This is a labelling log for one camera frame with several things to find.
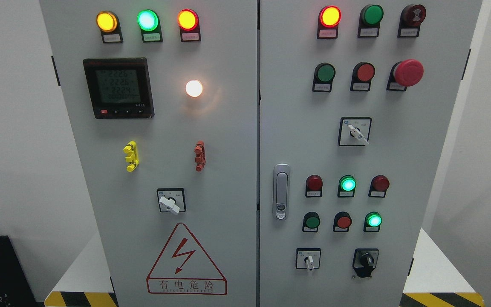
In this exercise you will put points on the black knob selector switch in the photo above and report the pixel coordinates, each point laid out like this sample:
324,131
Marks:
365,261

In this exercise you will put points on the red terminal block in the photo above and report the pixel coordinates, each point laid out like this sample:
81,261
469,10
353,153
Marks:
200,155

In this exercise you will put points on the dark red indicator light left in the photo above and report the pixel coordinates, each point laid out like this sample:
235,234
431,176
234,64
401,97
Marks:
313,186

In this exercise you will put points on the dark red indicator light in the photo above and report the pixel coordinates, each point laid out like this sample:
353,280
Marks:
313,186
379,186

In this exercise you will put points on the white lit indicator lamp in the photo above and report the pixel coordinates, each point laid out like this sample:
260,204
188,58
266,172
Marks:
194,88

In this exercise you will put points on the grey left cabinet door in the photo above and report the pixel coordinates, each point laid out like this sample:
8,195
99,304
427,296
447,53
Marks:
221,200

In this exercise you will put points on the grey cabinet door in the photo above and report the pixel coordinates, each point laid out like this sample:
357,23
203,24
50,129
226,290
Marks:
300,128
221,200

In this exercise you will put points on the green lit indicator light middle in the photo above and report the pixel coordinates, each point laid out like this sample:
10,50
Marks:
346,187

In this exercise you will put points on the green lit indicator light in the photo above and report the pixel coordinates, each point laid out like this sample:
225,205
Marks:
346,187
150,26

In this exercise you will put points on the green push button upper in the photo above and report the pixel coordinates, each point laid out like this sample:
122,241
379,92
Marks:
323,77

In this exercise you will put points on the yellow terminal block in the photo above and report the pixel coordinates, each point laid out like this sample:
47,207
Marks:
131,156

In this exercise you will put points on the red push button lower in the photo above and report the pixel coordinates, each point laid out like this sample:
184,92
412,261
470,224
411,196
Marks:
342,222

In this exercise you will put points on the red push button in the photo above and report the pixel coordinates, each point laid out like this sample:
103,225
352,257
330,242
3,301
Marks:
342,222
362,75

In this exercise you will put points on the grey right cabinet door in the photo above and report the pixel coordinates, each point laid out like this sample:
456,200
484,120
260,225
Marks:
300,128

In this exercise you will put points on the red electrical hazard sticker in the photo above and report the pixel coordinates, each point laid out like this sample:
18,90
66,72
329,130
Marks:
183,267

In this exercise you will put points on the dark red indicator light right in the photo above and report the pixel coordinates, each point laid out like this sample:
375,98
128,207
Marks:
379,186

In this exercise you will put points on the black digital power meter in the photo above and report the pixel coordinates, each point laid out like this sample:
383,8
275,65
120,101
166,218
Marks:
119,88

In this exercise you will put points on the red push button upper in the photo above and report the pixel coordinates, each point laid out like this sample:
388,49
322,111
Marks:
362,75

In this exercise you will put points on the green lit push button lower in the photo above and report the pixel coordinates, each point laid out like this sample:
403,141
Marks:
372,222

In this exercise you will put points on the red lit indicator light left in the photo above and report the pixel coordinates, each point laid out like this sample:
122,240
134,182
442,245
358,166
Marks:
188,21

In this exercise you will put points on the red lit indicator light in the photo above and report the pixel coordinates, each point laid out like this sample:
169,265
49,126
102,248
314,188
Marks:
328,22
188,21

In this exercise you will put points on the red lit indicator light right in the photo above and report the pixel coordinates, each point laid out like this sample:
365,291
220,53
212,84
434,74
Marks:
328,22

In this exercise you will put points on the green lit indicator light top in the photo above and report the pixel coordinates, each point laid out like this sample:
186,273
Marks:
150,26

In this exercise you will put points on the red emergency stop button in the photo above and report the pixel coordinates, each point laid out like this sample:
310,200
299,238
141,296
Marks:
404,74

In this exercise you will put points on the green unlit indicator light top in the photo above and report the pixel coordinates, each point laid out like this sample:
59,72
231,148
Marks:
369,23

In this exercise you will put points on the yellow indicator light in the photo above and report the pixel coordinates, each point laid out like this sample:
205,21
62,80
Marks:
109,25

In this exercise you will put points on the dark red buzzer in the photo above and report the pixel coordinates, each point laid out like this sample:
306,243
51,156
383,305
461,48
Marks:
411,18

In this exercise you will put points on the white platform with hazard stripes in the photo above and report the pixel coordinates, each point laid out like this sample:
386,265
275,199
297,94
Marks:
432,282

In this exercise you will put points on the silver door handle lock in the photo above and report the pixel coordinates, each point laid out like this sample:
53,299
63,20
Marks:
280,191

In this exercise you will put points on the white selector switch left door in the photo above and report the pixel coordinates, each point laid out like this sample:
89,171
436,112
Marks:
171,200

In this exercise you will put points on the white selector switch upper right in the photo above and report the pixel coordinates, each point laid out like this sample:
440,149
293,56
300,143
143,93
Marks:
354,131

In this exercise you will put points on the white selector switch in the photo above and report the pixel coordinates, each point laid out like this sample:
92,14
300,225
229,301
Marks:
354,131
308,258

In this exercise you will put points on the white selector switch lower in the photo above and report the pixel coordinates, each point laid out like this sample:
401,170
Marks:
308,258

